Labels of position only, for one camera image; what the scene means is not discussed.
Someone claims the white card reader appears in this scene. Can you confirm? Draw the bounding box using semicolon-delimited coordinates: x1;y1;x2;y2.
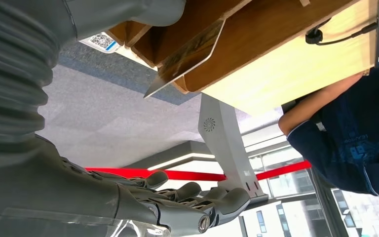
79;32;122;54

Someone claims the person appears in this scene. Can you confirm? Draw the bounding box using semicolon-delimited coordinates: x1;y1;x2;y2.
278;62;379;237

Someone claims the dark grey carpet rug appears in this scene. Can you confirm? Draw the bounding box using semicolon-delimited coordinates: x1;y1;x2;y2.
58;41;198;106

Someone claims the grey kiosk stand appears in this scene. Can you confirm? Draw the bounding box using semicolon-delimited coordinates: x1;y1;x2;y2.
197;93;269;205

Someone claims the wooden organizer box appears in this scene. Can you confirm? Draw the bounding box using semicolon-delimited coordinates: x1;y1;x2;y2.
107;0;358;94

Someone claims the black laptop charger cable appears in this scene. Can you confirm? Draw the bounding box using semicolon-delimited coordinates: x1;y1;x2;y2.
305;21;379;46

